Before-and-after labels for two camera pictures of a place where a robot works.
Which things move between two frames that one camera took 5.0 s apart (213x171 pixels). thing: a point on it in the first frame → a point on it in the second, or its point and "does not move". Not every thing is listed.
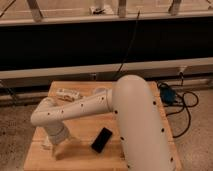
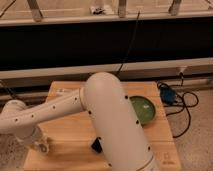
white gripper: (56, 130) → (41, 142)
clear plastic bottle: (68, 94) does not move
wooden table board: (94, 142) does not move
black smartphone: (100, 141) does not move
